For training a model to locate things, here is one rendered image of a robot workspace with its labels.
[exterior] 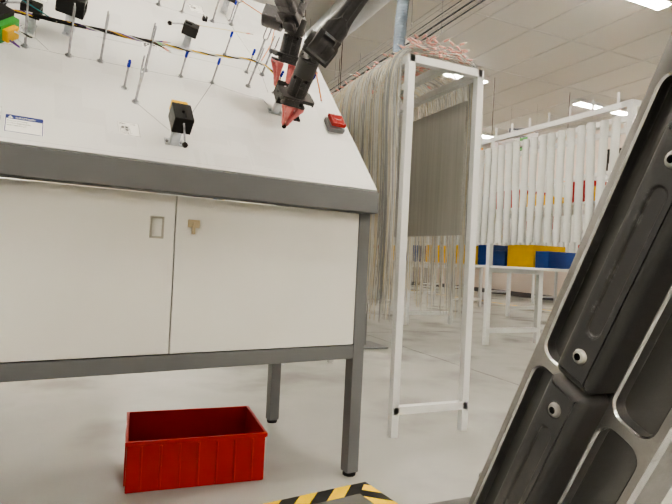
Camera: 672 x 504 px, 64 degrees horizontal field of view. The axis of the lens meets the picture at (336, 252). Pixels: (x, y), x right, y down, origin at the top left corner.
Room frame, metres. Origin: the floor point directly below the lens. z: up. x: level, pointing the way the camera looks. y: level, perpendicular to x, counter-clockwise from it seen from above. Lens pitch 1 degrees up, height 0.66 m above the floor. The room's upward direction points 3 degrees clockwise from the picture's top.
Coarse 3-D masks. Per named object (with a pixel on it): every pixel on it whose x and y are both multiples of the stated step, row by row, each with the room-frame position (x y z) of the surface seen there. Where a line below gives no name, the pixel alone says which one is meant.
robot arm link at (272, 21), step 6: (270, 6) 1.53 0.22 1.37; (264, 12) 1.53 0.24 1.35; (270, 12) 1.52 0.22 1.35; (276, 12) 1.52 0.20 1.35; (264, 18) 1.54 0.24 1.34; (270, 18) 1.54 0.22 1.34; (276, 18) 1.52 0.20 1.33; (288, 18) 1.47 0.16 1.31; (264, 24) 1.56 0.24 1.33; (270, 24) 1.55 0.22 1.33; (276, 24) 1.55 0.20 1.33; (288, 24) 1.48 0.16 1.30; (294, 24) 1.48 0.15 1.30; (276, 30) 1.57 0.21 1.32; (288, 30) 1.52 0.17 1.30; (294, 30) 1.50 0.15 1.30
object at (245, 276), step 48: (192, 240) 1.36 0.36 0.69; (240, 240) 1.42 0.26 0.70; (288, 240) 1.50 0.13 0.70; (336, 240) 1.58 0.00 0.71; (192, 288) 1.36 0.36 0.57; (240, 288) 1.43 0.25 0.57; (288, 288) 1.50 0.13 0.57; (336, 288) 1.58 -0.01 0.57; (192, 336) 1.36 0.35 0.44; (240, 336) 1.43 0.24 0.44; (288, 336) 1.51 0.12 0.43; (336, 336) 1.59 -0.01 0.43
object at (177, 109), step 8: (176, 104) 1.29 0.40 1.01; (184, 104) 1.30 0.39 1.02; (176, 112) 1.27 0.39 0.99; (184, 112) 1.29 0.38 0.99; (192, 112) 1.29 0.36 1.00; (176, 120) 1.26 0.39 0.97; (184, 120) 1.27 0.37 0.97; (192, 120) 1.27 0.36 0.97; (176, 128) 1.28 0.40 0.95; (184, 128) 1.27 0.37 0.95; (176, 136) 1.32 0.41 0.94; (184, 136) 1.26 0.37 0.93; (168, 144) 1.33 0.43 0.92; (176, 144) 1.34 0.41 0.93; (184, 144) 1.25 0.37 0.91
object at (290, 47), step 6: (288, 36) 1.55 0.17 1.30; (282, 42) 1.57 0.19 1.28; (288, 42) 1.55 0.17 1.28; (294, 42) 1.55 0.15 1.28; (300, 42) 1.57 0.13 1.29; (270, 48) 1.59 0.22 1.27; (282, 48) 1.57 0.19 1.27; (288, 48) 1.56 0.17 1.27; (294, 48) 1.56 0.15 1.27; (276, 54) 1.55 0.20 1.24; (282, 54) 1.55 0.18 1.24; (288, 54) 1.56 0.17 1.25; (294, 54) 1.57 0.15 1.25
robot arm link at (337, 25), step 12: (348, 0) 1.35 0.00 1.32; (360, 0) 1.35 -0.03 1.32; (336, 12) 1.37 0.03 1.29; (348, 12) 1.36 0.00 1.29; (324, 24) 1.38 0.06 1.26; (336, 24) 1.38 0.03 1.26; (348, 24) 1.38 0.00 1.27; (324, 36) 1.40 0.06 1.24; (336, 36) 1.39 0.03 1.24; (312, 48) 1.41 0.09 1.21; (324, 48) 1.40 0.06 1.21; (336, 48) 1.40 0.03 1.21; (324, 60) 1.43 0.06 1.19
